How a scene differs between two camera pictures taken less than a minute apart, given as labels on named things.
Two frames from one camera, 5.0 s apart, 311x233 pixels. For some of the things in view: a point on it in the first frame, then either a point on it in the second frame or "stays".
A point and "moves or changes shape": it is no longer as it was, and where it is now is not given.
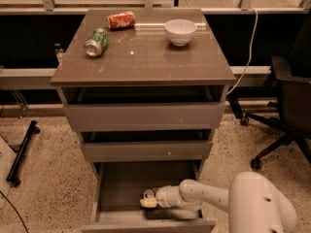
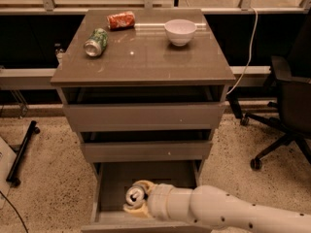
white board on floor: x=7 y=160 stays
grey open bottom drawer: x=118 y=188 stays
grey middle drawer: x=146 y=151 stays
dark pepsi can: x=148 y=193 moves or changes shape
